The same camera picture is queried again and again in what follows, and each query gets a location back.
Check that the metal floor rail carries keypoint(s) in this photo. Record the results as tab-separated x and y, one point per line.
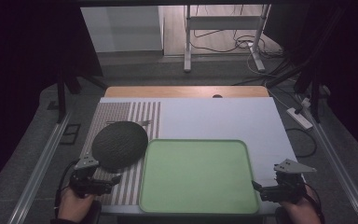
40	168
338	165

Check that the white metal desk frame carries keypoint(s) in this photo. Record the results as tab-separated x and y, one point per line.
223	22

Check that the white table cover board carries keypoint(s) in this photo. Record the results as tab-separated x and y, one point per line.
223	119

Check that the black curtain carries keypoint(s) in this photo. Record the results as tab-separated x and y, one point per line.
24	62
338	56

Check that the white power strip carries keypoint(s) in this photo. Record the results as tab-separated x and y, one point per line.
299	118

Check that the white panel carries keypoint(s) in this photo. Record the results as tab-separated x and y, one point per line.
121	28

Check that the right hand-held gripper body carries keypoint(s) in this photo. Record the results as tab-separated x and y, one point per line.
287	183

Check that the person's left hand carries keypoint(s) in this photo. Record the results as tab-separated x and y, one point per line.
74	206

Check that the person's right hand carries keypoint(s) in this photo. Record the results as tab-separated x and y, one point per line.
303	211

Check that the wooden table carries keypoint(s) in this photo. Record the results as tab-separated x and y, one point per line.
167	91

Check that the black oval placemat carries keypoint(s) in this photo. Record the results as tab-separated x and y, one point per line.
119	144

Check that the black floor outlet frame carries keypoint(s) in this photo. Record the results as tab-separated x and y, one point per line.
70	133

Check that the black metal stand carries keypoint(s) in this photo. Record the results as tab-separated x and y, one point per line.
315	99
61	99

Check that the green plastic tray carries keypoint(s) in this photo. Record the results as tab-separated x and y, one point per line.
197	177

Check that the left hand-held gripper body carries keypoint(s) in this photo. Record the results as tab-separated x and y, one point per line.
85	182

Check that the grey striped placemat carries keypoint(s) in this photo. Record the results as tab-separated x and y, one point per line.
127	189

